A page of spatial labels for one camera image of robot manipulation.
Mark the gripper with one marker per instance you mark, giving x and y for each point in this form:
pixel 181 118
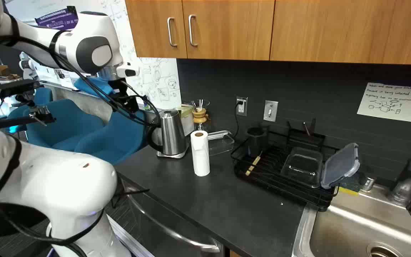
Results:
pixel 124 102

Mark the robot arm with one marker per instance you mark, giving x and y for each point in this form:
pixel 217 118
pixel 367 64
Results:
pixel 66 185

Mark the whiteboard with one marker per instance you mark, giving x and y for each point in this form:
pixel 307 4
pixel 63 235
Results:
pixel 159 78

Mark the row of blue chairs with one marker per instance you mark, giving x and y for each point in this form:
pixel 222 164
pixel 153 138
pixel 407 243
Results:
pixel 84 132

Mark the stainless steel electric kettle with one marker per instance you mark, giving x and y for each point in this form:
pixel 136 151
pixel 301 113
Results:
pixel 171 135

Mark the pale green tissue box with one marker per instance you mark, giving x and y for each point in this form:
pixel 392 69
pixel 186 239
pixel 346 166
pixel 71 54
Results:
pixel 186 119

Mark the bundle of stir sticks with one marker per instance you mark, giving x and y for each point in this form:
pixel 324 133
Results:
pixel 197 105

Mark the glass pour-over coffee maker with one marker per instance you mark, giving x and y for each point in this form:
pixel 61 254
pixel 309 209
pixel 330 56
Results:
pixel 200 116

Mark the narrow wooden cabinet door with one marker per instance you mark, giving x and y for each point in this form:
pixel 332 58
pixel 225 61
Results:
pixel 148 28

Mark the white paper towel roll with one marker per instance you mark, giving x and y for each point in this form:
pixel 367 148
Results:
pixel 200 157

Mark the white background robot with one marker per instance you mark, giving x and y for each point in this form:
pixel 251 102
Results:
pixel 28 67

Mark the clear glass food container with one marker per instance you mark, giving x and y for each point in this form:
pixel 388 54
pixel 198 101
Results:
pixel 221 142
pixel 302 166

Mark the purple poster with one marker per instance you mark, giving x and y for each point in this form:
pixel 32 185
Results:
pixel 57 18

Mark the stainless steel dishwasher door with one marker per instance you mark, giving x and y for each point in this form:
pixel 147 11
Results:
pixel 155 221

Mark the medium wooden cabinet door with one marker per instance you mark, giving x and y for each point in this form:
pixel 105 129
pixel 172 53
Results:
pixel 234 30

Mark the black cup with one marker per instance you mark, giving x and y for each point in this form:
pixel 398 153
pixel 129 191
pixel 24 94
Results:
pixel 256 141

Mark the black utensils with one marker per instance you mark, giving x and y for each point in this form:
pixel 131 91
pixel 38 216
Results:
pixel 309 127

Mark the grey plastic container lid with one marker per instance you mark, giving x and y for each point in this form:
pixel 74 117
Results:
pixel 341 164

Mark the wide wooden cabinet door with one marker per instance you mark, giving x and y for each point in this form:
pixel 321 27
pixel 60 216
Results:
pixel 351 30

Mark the yellow and green sponge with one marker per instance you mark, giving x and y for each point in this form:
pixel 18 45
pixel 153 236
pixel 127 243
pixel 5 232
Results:
pixel 350 186

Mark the stainless steel sink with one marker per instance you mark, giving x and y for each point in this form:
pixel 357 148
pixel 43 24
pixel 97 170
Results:
pixel 351 228

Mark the handwritten paper note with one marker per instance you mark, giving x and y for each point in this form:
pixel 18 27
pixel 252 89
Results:
pixel 394 101

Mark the camera on mount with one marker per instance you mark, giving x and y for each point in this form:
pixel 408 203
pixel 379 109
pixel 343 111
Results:
pixel 13 87

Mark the white wall socket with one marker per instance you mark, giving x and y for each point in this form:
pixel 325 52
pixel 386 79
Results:
pixel 241 106

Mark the white switch plate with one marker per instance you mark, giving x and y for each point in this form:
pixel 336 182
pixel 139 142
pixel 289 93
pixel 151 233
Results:
pixel 270 111

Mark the wooden wall cabinet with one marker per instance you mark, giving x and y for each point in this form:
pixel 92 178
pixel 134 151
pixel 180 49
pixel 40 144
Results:
pixel 280 28

